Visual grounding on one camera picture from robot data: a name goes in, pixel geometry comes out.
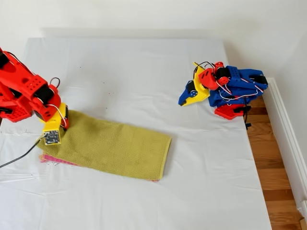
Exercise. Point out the green towel with pink borders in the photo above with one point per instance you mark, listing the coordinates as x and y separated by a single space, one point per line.
108 143

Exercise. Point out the white plastic table cover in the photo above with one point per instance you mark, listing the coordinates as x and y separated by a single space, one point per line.
144 72

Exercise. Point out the red arm's gripper camera board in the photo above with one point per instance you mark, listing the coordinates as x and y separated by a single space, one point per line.
51 137

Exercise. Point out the white baseboard trim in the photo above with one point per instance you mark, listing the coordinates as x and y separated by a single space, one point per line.
283 115

